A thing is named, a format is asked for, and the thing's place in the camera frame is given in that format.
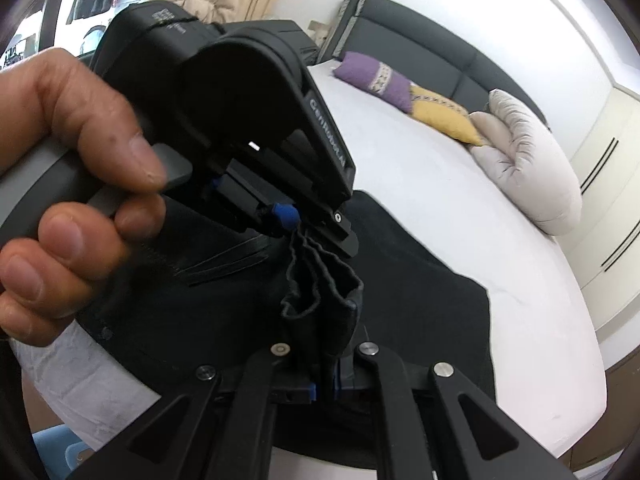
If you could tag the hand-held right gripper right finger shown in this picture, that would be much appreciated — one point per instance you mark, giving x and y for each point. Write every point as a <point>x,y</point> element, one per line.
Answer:
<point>392,395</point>

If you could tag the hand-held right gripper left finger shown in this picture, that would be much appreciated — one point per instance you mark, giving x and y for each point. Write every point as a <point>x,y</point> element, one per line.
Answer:
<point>260,400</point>

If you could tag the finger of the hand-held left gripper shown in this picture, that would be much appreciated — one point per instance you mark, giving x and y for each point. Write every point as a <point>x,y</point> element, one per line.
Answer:
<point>285,216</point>
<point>340,235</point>

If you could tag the black pants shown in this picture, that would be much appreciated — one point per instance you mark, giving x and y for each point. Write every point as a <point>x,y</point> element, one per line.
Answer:
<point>425,310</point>

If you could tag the person's left hand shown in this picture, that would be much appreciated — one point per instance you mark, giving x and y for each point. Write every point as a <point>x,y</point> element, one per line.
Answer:
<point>60,105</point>

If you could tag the white bed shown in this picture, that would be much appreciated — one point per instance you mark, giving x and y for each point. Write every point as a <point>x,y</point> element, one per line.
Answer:
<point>425,185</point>

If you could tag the purple pillow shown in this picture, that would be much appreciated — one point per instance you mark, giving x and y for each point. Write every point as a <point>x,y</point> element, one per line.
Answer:
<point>365,75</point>

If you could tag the yellow pillow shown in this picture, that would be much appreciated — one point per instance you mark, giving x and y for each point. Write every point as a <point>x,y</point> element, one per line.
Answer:
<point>445,115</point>

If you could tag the grey padded headboard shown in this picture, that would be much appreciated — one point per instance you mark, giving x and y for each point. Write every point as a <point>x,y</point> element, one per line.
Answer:
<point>425,45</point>

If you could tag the white folded duvet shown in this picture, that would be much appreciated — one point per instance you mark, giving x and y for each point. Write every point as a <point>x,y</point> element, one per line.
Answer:
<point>535,170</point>

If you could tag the light blue stool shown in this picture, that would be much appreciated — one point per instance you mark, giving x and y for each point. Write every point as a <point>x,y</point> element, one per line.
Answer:
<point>57,447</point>

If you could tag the cream wardrobe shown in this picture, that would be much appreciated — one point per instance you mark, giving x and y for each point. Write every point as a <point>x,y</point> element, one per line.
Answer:
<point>610,210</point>

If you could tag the beige wall panel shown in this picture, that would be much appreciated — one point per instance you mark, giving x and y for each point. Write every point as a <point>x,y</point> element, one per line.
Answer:
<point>318,31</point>

